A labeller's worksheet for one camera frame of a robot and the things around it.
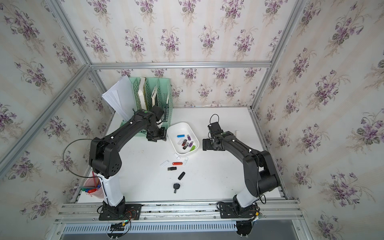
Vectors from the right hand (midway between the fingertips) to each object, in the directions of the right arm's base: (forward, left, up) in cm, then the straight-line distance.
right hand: (212, 146), depth 92 cm
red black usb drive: (+5, +18, -4) cm, 19 cm away
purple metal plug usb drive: (+4, +14, -5) cm, 15 cm away
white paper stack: (+26, +59, +18) cm, 67 cm away
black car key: (-24, +20, -2) cm, 31 cm away
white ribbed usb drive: (-6, +22, -5) cm, 23 cm away
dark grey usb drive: (-13, +25, -5) cm, 28 cm away
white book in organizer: (+25, +45, +21) cm, 55 cm away
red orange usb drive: (-10, +22, -6) cm, 24 cm away
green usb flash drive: (+1, +12, -4) cm, 13 cm away
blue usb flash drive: (+10, +21, -4) cm, 23 cm away
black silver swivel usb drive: (+3, +17, -5) cm, 18 cm away
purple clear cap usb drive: (+9, +15, -4) cm, 18 cm away
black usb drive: (-17, +18, -6) cm, 26 cm away
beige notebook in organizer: (+28, +39, +16) cm, 50 cm away
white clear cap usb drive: (+6, +20, -4) cm, 22 cm away
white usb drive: (-10, +29, -5) cm, 31 cm away
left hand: (0, +29, +6) cm, 29 cm away
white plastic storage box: (+7, +19, -5) cm, 21 cm away
